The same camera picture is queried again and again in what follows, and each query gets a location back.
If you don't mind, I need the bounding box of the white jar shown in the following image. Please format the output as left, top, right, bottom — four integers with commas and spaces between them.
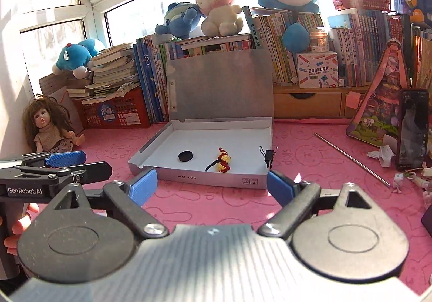
309, 28, 329, 52

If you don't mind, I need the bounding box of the yellow red crocheted toy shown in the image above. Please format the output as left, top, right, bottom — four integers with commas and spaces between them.
205, 147, 233, 173

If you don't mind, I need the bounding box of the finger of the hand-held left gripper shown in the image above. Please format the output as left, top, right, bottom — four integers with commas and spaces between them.
69, 162, 113, 186
20, 151, 86, 169

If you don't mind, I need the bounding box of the white box with pencil print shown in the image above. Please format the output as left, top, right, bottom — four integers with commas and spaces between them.
294, 50, 339, 89

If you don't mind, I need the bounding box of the blue cat plush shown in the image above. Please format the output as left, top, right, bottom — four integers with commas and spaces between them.
52, 39, 106, 80

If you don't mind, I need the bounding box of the shiny patterned paper bag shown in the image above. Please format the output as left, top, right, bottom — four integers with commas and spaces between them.
411, 25, 432, 93

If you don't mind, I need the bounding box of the pink paper tag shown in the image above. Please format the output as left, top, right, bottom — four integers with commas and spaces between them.
345, 91, 362, 109

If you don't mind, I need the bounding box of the white folded paper figure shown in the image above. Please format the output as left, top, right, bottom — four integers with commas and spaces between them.
391, 172, 407, 194
367, 145, 395, 167

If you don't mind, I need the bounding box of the row of colourful children's books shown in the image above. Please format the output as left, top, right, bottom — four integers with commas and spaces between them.
158, 6, 414, 88

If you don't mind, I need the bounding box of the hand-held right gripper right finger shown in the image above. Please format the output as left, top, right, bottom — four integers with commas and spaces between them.
258, 170, 380, 238

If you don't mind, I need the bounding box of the colourful picture box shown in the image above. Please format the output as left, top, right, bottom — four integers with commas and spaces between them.
346, 38, 414, 149

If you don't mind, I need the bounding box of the pink rabbit-print table mat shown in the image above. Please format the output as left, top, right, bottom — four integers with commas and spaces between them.
0, 118, 432, 292

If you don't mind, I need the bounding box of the red plastic basket with label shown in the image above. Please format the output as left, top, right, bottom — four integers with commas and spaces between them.
72, 88, 151, 130

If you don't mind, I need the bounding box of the row of tall blue books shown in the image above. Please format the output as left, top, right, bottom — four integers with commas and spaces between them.
133, 35, 169, 124

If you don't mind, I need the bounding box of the messy stack of books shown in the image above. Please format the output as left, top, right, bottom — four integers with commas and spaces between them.
67, 43, 140, 105

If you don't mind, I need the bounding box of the person's left hand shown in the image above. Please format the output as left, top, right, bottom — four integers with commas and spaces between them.
3, 204, 39, 257

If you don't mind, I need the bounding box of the dark flat device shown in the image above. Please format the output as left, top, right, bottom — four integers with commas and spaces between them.
420, 206, 432, 238

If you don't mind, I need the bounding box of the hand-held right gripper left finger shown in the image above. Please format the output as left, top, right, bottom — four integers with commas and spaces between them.
45, 168, 169, 238

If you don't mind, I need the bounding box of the black binder clip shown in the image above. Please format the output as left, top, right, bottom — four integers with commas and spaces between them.
259, 146, 278, 169

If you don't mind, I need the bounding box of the brown-haired doll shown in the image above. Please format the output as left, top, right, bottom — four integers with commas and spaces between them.
22, 95, 86, 156

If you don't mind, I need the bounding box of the grey cardboard box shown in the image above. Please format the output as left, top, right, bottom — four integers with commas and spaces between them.
127, 49, 275, 190

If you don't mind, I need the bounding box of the thin metal rod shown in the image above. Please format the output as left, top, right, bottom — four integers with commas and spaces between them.
314, 132, 393, 188

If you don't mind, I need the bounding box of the dark smartphone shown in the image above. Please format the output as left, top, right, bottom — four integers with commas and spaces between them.
396, 88, 430, 171

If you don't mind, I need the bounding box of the small blue plush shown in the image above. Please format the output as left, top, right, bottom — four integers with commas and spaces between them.
154, 1, 202, 40

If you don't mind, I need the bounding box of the wooden drawer shelf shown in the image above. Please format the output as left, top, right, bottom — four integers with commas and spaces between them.
273, 84, 370, 118

